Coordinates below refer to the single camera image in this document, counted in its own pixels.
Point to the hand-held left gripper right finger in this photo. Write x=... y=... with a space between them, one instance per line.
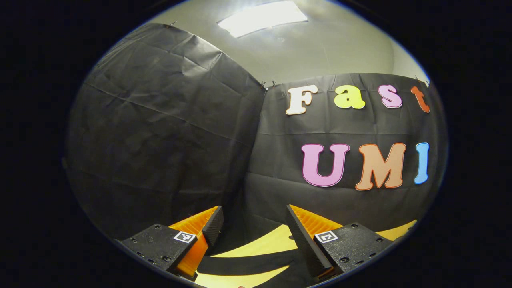
x=306 y=244

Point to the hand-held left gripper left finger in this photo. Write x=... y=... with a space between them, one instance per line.
x=214 y=226

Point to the plain black backdrop cloth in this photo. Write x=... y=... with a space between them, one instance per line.
x=160 y=120

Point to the ceiling light panel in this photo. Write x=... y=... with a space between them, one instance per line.
x=262 y=18

